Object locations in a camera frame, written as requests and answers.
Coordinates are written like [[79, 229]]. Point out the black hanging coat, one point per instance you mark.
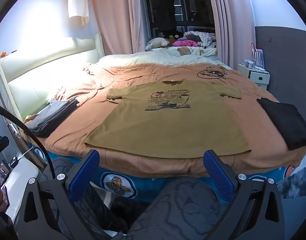
[[165, 10]]

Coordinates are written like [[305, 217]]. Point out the cream padded headboard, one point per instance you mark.
[[30, 80]]

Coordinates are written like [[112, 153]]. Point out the dark hanging clothes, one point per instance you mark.
[[193, 0]]

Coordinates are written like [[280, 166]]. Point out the olive printed t-shirt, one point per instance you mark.
[[168, 130]]

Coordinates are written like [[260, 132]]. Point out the dark glass window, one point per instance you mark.
[[181, 10]]

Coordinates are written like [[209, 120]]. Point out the floral clothes heap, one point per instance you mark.
[[205, 37]]

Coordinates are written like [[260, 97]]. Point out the pink cloth pile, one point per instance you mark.
[[185, 43]]

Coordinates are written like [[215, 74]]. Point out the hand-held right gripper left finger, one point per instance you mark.
[[84, 177]]

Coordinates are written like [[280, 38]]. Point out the white side desk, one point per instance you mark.
[[20, 177]]

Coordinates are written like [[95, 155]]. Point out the cream plush toy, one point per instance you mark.
[[156, 42]]

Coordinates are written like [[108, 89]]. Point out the cream duvet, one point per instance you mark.
[[143, 58]]

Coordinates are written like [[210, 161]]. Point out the brown plush toy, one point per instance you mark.
[[173, 38]]

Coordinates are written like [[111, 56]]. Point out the black tablet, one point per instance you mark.
[[4, 171]]

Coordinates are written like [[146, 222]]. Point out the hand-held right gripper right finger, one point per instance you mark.
[[218, 177]]

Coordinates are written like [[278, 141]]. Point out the orange-brown blanket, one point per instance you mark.
[[88, 105]]

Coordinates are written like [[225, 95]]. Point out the white nightstand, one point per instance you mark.
[[258, 78]]

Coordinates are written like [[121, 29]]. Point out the smartphone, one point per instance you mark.
[[5, 197]]

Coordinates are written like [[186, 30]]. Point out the black folded garment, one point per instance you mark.
[[285, 122]]

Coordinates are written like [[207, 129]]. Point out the striped paper bag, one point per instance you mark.
[[258, 57]]

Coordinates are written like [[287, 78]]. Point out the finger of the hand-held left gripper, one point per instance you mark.
[[0, 145]]

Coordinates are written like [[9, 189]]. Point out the white hanging garment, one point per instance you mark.
[[78, 2]]

